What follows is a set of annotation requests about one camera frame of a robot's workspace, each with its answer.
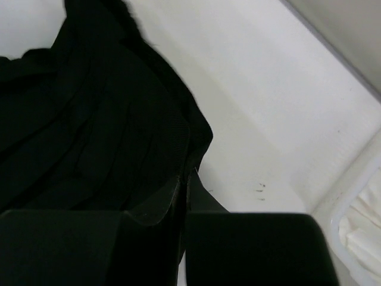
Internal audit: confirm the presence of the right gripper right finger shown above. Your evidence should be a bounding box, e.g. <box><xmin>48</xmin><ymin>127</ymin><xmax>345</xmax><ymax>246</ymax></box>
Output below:
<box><xmin>185</xmin><ymin>172</ymin><xmax>339</xmax><ymax>285</ymax></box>

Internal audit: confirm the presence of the black pleated skirt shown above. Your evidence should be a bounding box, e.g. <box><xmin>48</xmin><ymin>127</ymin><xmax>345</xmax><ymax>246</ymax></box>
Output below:
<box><xmin>1</xmin><ymin>1</ymin><xmax>213</xmax><ymax>210</ymax></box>

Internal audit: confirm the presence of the white plastic basket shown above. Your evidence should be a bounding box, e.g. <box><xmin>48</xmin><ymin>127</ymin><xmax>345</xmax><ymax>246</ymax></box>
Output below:
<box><xmin>309</xmin><ymin>125</ymin><xmax>381</xmax><ymax>286</ymax></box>

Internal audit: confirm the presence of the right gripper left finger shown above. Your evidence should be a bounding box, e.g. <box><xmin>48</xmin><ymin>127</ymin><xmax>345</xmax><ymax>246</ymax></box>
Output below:
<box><xmin>1</xmin><ymin>178</ymin><xmax>186</xmax><ymax>285</ymax></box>

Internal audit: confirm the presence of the white cloth in basket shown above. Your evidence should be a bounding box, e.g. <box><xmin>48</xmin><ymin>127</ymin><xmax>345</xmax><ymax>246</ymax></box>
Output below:
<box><xmin>339</xmin><ymin>182</ymin><xmax>380</xmax><ymax>281</ymax></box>

